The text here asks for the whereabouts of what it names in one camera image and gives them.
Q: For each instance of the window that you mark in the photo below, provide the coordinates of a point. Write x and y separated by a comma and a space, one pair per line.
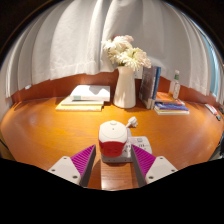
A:
213, 66

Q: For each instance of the orange flat book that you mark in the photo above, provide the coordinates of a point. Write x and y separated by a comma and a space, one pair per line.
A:
163, 96

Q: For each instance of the white wall socket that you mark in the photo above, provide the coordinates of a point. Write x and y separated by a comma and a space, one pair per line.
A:
139, 74

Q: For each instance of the thin pale book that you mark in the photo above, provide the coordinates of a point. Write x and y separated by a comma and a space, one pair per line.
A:
80, 103

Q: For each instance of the small dark object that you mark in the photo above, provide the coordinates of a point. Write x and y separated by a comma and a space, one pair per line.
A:
218, 117

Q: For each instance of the white curtain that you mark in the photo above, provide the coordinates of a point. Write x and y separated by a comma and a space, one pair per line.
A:
66, 40

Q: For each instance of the red flat book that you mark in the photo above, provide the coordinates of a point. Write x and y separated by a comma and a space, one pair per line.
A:
178, 102

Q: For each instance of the red and white charger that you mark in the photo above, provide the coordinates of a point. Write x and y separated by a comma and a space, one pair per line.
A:
112, 136

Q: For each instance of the dark grey standing book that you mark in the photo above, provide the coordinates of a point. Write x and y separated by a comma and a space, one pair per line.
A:
146, 86

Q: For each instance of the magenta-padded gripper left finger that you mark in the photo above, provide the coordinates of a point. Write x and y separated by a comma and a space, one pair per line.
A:
66, 168

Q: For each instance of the grey white power strip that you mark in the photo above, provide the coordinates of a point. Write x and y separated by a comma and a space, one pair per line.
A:
141, 143

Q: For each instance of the red and white booklet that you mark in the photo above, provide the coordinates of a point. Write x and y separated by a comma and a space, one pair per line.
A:
211, 108

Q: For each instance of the blue standing book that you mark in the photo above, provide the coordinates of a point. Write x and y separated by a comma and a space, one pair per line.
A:
156, 86

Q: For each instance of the white and pink flowers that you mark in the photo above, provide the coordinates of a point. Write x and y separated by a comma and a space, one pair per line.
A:
128, 53

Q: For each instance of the yellow flat book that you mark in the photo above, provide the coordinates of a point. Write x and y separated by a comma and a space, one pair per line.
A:
78, 108

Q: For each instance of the dark chair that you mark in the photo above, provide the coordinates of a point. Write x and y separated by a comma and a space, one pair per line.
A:
218, 150

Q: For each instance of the clear plastic water bottle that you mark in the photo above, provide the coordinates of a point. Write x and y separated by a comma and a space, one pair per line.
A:
174, 86

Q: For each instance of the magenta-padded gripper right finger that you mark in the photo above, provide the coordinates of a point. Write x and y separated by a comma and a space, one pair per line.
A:
158, 168

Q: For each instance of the white power strip plug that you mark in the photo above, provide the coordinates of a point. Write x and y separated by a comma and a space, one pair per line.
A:
132, 122

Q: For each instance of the blue flat book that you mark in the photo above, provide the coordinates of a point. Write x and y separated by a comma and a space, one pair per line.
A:
171, 107

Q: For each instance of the white large flat book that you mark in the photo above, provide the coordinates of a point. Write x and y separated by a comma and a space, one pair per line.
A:
171, 112

